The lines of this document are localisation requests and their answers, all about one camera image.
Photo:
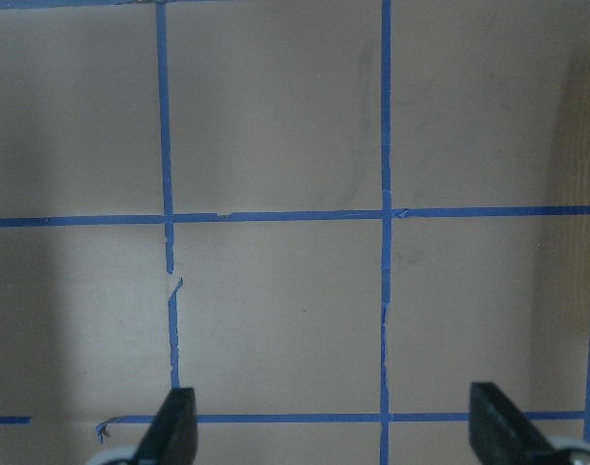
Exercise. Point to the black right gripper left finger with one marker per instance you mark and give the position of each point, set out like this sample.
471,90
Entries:
172,437

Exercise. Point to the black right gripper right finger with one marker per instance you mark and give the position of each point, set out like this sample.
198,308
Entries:
499,433

